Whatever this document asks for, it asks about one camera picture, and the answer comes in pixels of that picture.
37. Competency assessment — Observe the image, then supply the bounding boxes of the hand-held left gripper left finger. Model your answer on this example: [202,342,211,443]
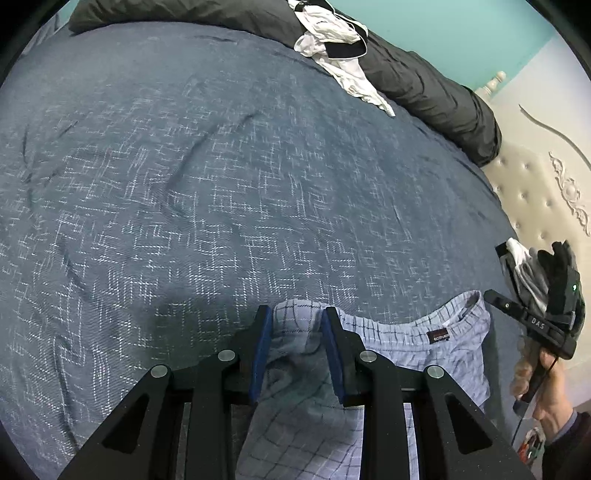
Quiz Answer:
[58,305,273,480]

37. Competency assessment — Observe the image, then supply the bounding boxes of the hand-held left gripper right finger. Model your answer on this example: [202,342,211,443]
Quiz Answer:
[321,307,536,480]

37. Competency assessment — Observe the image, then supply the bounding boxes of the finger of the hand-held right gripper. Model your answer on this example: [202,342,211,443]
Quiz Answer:
[484,289,528,322]

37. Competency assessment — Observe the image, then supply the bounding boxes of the stack of clothes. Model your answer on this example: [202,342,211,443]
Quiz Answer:
[495,237,580,319]

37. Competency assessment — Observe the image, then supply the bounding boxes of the blue plaid shorts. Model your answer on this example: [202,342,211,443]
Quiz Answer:
[235,290,491,480]

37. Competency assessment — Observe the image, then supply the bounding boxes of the person's right forearm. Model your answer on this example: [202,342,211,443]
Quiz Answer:
[545,410,591,464]

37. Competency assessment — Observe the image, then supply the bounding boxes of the person's right hand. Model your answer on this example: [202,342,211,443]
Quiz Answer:
[510,344,576,435]

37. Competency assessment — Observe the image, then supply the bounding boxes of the cream bed headboard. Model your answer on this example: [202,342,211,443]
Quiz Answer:
[475,70,591,296]

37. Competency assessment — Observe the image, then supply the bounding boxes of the blue-grey bed blanket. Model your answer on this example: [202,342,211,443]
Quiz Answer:
[0,21,525,480]

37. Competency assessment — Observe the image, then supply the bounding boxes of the dark grey rolled duvet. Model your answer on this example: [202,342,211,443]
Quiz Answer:
[69,0,503,168]

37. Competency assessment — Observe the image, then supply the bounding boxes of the white and black garment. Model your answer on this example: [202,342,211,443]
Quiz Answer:
[287,0,397,118]

